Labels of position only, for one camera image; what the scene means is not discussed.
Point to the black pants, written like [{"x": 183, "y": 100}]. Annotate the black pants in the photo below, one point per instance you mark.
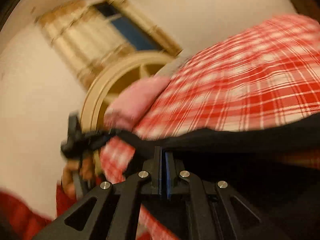
[{"x": 251, "y": 162}]

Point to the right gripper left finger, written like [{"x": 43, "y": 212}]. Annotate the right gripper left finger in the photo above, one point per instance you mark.
[{"x": 109, "y": 211}]

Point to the pink pillow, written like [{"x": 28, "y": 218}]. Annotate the pink pillow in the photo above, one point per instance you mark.
[{"x": 132, "y": 103}]

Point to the red plaid bed cover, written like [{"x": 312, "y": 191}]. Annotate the red plaid bed cover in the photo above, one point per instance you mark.
[{"x": 267, "y": 76}]

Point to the blue window pane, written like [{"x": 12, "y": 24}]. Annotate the blue window pane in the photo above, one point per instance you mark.
[{"x": 131, "y": 31}]

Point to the cream wooden headboard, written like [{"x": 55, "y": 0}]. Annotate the cream wooden headboard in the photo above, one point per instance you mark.
[{"x": 114, "y": 79}]

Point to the beige patterned curtain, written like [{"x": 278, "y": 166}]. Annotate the beige patterned curtain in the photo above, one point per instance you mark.
[{"x": 87, "y": 40}]

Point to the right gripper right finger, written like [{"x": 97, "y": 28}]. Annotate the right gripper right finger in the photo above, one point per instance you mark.
[{"x": 214, "y": 210}]

